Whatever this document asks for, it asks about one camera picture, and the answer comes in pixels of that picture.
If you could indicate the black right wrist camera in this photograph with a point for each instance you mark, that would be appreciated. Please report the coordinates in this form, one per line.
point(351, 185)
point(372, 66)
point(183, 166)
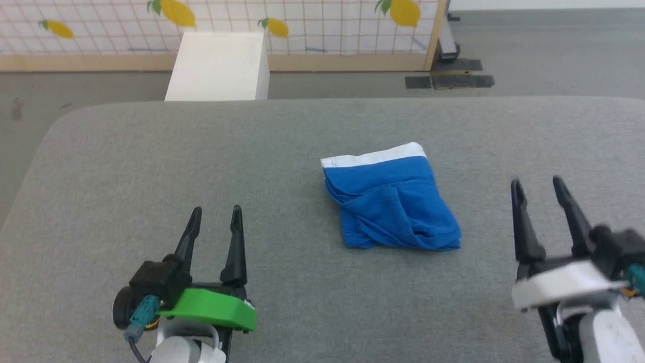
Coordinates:
point(617, 252)

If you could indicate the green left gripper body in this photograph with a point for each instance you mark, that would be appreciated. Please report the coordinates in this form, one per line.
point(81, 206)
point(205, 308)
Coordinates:
point(211, 307)

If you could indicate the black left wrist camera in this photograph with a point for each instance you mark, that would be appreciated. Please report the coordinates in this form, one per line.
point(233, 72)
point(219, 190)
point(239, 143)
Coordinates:
point(156, 280)

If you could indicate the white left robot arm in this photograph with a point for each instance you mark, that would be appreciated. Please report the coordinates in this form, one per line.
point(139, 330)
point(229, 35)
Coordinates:
point(184, 350)

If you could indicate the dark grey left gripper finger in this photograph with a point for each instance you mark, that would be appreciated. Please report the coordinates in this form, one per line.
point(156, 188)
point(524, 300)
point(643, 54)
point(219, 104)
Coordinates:
point(189, 242)
point(236, 257)

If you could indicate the small black floor mat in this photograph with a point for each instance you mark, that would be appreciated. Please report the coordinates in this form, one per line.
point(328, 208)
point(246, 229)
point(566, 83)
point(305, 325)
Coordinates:
point(418, 82)

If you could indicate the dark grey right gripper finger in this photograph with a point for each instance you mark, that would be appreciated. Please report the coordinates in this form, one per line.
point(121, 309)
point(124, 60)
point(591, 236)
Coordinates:
point(572, 217)
point(524, 232)

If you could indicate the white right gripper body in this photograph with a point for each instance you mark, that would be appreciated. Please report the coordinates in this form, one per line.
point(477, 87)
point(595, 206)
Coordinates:
point(559, 285)

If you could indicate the grey metal stand foot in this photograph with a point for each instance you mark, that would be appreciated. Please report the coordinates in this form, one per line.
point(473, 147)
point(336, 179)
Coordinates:
point(447, 45)

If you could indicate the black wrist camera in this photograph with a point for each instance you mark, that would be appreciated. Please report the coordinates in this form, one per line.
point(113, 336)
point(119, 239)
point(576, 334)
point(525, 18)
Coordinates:
point(617, 252)
point(156, 280)

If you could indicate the grey fabric sofa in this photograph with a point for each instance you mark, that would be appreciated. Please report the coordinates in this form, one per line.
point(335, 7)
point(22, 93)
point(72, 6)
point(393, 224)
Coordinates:
point(302, 302)

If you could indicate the long black floor mat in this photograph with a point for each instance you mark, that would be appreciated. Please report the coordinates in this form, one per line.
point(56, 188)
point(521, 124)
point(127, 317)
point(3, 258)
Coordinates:
point(463, 81)

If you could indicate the white box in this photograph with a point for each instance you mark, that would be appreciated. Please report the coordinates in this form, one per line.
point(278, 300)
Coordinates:
point(216, 65)

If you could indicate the lemon print partition panel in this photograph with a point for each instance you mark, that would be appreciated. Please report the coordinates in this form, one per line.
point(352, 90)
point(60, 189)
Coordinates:
point(116, 30)

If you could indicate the blue shorts with white waistband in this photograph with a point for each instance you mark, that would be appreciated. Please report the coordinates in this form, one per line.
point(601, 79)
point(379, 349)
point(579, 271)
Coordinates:
point(393, 206)

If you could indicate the dark grey floor mat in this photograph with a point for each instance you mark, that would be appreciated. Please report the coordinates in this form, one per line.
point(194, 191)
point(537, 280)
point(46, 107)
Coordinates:
point(457, 65)

